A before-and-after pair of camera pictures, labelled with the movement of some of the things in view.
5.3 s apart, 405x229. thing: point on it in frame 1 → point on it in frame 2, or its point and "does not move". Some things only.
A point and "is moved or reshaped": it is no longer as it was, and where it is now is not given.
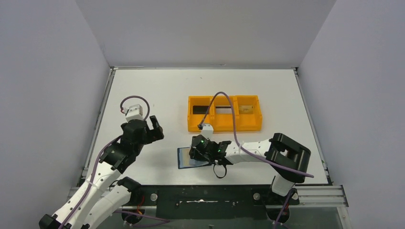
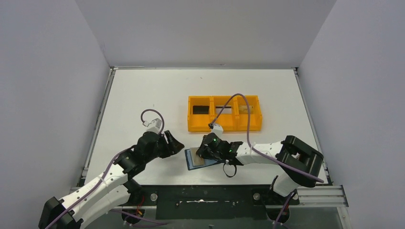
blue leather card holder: [184, 160] is moved or reshaped
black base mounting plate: [208, 202] does not move
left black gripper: [150, 130] → [165, 143]
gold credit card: [246, 109] does not move
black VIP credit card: [199, 109] does not move
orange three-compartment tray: [247, 113] does not move
